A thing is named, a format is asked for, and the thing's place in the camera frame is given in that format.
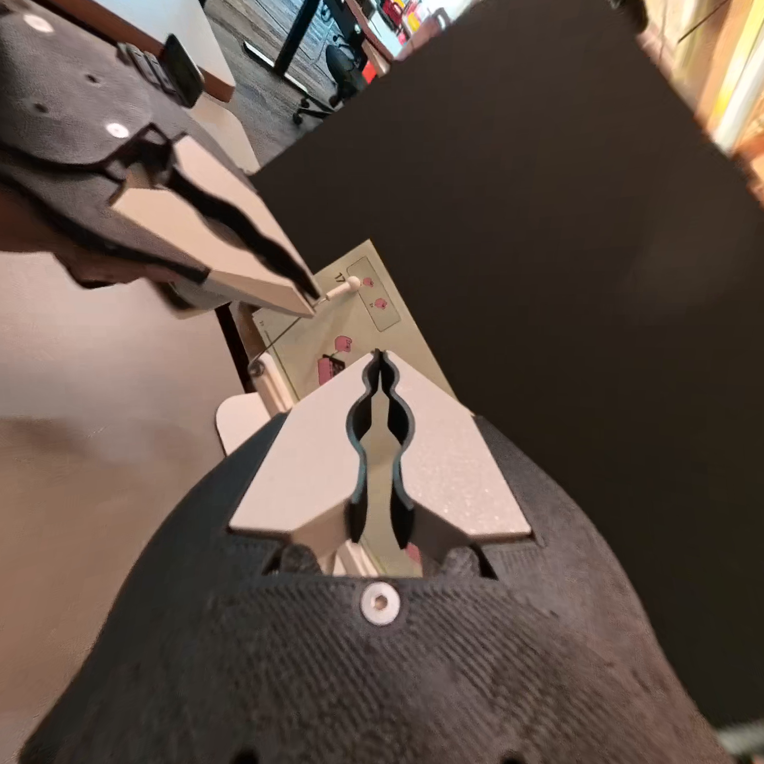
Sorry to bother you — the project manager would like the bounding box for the white book stand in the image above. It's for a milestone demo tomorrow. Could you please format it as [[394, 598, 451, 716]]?
[[215, 275, 378, 577]]

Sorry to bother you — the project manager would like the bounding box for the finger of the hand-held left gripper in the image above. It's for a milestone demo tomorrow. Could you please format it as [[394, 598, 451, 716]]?
[[170, 135, 323, 302], [110, 186, 317, 317]]

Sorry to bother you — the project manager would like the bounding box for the black panel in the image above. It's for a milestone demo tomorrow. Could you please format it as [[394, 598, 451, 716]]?
[[248, 0, 764, 730]]

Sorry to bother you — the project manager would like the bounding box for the open instruction booklet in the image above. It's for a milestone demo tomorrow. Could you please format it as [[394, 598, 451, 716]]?
[[251, 239, 462, 575]]

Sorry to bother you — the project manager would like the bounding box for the black upright device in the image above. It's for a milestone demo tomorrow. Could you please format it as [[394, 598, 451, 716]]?
[[162, 34, 205, 110]]

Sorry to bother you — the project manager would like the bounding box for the person's left hand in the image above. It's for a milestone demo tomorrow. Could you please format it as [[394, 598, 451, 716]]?
[[0, 185, 180, 291]]

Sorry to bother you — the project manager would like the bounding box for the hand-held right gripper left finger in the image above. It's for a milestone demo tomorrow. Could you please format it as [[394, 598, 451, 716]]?
[[228, 350, 383, 560]]

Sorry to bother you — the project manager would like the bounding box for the black office chair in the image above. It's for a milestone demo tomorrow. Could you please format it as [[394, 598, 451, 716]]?
[[292, 45, 366, 127]]

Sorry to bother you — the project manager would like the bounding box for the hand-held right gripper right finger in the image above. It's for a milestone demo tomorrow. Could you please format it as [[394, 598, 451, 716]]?
[[380, 351, 532, 563]]

